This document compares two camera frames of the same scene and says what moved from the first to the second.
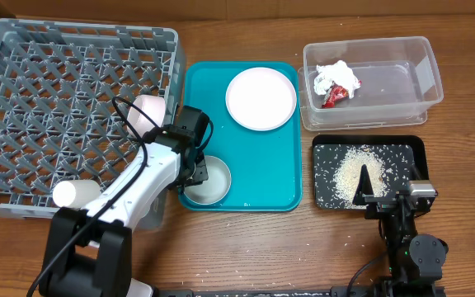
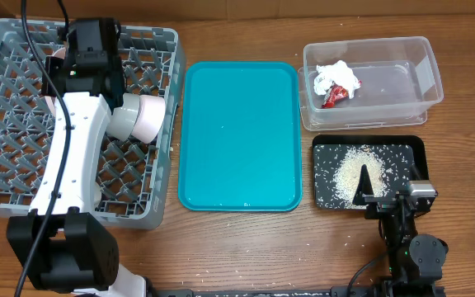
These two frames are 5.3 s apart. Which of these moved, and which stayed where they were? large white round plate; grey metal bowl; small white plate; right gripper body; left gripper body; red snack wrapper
Moved: large white round plate; left gripper body; grey metal bowl
Stayed: right gripper body; red snack wrapper; small white plate
